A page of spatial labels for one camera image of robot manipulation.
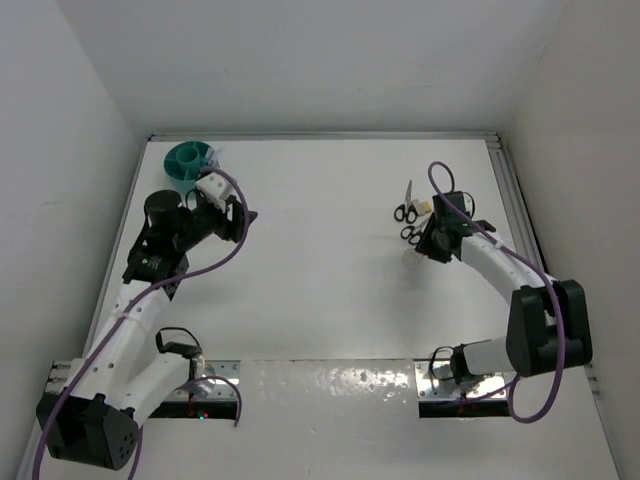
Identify aluminium frame rail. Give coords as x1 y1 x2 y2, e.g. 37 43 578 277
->
486 134 548 273

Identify metal mounting plate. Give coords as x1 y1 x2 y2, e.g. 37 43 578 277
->
165 360 241 402
414 359 511 403

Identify tan eraser block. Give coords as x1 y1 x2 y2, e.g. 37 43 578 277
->
412 199 432 217

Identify black handled scissors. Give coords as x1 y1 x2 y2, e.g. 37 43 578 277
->
400 217 430 246
394 181 418 225

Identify black cable at base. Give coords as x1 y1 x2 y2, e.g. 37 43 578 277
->
429 344 459 386

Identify blue and white pen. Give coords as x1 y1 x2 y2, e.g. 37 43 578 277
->
205 147 221 168

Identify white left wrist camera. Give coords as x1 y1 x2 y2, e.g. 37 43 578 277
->
195 172 234 212

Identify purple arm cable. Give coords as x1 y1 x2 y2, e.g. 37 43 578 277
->
427 160 571 424
30 167 251 480

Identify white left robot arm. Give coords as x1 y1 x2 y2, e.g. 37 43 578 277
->
31 187 257 479

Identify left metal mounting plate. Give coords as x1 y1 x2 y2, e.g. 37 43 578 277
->
165 360 241 402

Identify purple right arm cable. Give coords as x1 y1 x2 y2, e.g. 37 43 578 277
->
427 160 571 424

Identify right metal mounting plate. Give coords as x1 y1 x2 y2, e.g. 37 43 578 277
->
414 359 511 403

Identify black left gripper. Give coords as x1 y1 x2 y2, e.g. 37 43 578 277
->
172 193 253 251

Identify teal round organizer container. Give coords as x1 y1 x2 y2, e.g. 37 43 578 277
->
163 141 214 195

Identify clear tape roll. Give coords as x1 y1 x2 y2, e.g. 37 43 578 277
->
402 249 424 268

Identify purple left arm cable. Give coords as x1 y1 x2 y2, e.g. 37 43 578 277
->
30 167 251 480

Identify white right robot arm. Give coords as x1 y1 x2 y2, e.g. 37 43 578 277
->
416 191 593 384

